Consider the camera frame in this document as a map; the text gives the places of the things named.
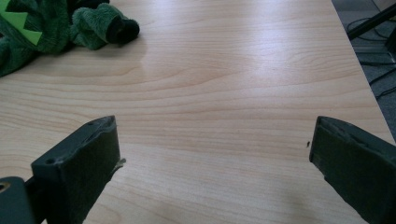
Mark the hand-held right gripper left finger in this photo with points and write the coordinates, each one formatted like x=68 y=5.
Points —
x=77 y=174

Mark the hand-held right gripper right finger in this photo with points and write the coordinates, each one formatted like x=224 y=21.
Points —
x=358 y=165

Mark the green plush dinosaur costume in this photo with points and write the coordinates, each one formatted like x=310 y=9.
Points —
x=53 y=28

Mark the black metal stand bar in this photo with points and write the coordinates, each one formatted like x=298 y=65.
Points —
x=370 y=22

